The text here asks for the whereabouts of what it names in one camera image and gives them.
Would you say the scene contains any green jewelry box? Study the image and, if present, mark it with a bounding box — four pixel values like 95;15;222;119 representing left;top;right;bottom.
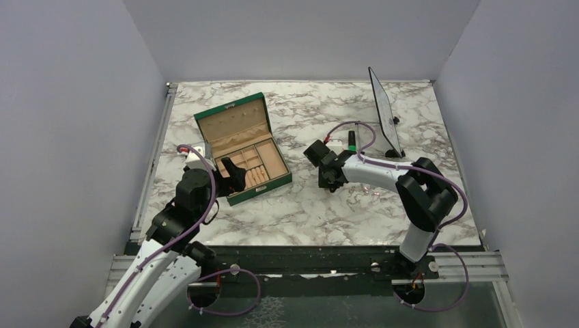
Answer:
194;92;293;206

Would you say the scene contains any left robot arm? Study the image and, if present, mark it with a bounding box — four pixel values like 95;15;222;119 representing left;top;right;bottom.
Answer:
71;157;246;327

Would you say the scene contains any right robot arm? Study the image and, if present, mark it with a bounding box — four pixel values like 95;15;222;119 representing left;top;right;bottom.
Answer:
303;140;458;278

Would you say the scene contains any green highlighter pen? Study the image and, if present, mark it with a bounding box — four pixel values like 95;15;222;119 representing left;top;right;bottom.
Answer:
348;130;357;152

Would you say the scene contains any small whiteboard on stand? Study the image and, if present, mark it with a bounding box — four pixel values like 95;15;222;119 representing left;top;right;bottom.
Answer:
368;66;406;158

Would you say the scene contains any silver chain necklace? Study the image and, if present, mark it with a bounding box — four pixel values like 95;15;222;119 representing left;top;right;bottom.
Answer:
345;186;381;209

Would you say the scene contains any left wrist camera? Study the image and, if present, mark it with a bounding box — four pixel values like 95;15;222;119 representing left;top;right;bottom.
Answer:
177;142;215;171

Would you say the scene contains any aluminium frame rail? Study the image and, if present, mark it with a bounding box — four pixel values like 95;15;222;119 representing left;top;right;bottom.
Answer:
104;81;178;290

